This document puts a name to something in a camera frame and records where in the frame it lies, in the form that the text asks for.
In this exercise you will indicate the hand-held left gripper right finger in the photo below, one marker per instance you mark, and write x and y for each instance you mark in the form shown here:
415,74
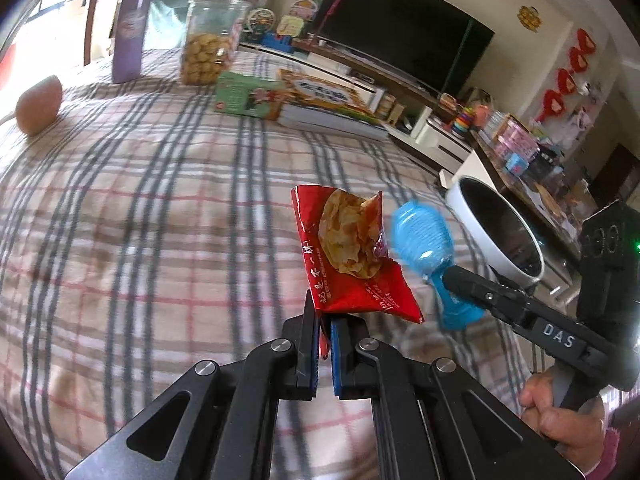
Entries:
338,362

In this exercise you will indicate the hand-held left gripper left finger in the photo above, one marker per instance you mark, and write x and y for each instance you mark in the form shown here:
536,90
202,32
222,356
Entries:
307,360

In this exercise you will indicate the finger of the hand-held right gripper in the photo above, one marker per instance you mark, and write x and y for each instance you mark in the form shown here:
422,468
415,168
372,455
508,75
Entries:
517,292
475,290

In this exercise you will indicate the red snack packet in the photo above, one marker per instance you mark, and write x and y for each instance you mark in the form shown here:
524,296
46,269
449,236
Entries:
350,292

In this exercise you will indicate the light blue plastic bottle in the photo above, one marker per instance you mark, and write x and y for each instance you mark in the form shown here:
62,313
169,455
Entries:
420,240

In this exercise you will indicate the white round pot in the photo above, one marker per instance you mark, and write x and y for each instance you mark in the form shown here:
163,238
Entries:
500,220

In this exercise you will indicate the person's right forearm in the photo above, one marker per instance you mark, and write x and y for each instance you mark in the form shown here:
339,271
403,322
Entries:
620,455

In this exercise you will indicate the person's right hand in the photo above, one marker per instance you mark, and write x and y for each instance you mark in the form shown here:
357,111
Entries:
575,430

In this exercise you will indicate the marble top coffee table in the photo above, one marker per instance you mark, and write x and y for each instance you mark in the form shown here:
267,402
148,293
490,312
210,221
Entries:
560,210

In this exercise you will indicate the pizza print board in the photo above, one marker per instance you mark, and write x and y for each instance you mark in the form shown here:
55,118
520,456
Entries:
550,202

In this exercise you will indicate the dark wooden door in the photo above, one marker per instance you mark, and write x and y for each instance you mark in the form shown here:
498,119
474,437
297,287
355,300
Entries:
617,175

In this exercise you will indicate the black box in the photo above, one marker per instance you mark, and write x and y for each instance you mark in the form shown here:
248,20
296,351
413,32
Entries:
544,162

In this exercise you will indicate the cyan toy case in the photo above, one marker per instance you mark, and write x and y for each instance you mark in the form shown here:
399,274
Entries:
515,164

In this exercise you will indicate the white television cabinet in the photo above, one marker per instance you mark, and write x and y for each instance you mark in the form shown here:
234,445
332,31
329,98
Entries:
440,147

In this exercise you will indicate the pink toy box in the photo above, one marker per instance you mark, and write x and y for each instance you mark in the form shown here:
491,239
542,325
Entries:
515,140

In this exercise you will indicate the plaid covered table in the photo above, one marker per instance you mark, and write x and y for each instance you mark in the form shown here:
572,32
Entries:
150,210

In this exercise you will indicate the thin green rod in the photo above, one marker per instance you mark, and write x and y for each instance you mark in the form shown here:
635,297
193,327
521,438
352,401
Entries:
457,55

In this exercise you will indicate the orange-covered flat box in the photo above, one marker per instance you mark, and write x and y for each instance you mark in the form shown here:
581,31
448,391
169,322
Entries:
325,100

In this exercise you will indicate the green box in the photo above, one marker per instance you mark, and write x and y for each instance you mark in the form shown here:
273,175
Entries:
245,95

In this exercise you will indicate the black flat television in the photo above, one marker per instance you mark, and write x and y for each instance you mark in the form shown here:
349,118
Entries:
400,25

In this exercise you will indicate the blue toy block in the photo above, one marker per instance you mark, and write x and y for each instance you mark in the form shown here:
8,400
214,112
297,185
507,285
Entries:
278,42

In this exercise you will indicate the yellow green toy house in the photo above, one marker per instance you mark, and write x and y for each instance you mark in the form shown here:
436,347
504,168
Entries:
290,26

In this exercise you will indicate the thin pink rod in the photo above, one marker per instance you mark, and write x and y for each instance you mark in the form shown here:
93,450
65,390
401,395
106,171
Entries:
332,0

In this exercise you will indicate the round cartoon card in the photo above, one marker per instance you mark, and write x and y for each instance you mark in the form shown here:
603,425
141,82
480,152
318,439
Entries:
306,8

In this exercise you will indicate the clear cookie jar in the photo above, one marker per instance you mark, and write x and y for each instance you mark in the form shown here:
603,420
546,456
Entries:
207,45

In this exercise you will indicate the ferris wheel toy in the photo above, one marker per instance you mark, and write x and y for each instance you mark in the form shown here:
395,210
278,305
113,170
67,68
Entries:
260,25

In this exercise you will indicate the brown round fruit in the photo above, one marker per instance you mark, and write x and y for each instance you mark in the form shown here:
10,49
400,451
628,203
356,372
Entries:
39,107

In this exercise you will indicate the purple carton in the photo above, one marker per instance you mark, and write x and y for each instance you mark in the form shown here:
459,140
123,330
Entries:
131,35

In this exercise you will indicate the balcony window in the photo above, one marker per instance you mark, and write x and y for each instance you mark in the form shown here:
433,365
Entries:
45,5

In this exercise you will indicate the gold red round wall sticker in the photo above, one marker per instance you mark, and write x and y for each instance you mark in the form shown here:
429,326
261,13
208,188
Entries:
529,17

